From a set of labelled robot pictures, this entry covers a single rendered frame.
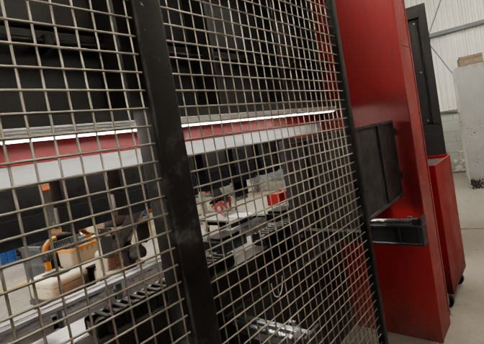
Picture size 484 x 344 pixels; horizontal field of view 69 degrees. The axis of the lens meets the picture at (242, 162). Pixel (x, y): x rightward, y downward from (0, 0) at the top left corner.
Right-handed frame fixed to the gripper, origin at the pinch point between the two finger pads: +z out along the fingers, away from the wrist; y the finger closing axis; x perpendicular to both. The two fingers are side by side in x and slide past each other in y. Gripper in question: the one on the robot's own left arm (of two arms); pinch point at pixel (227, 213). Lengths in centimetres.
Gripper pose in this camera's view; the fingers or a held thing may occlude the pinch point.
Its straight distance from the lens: 185.5
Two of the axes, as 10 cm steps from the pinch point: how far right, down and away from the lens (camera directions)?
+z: 5.0, 8.3, -2.4
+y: 6.3, -1.6, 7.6
